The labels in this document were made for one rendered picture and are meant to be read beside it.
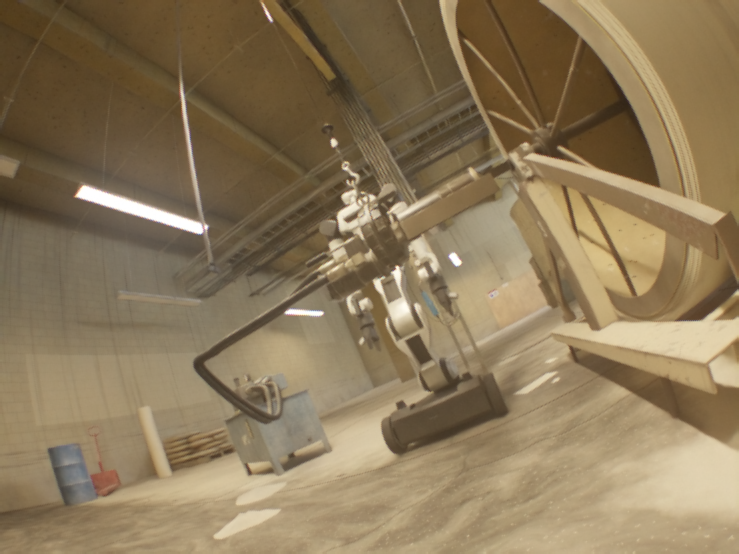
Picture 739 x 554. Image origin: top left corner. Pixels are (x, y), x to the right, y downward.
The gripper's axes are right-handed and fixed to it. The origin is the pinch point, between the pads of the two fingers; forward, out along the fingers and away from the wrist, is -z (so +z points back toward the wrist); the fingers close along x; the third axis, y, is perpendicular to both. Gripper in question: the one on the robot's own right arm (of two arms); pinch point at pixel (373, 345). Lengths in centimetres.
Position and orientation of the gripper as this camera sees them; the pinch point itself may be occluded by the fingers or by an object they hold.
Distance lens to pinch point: 186.6
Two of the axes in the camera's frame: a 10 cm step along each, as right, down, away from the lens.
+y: 8.5, -4.6, -2.5
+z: -3.2, -8.3, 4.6
